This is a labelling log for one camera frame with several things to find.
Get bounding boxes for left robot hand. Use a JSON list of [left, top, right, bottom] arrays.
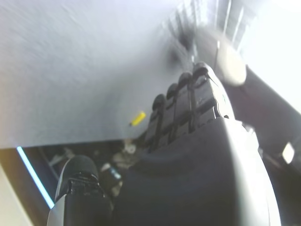
[[47, 61, 281, 226]]

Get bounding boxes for yellow rectangular block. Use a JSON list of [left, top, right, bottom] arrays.
[[128, 111, 147, 127]]

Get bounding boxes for silver wire dish rack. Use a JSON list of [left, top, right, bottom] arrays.
[[162, 0, 257, 62]]

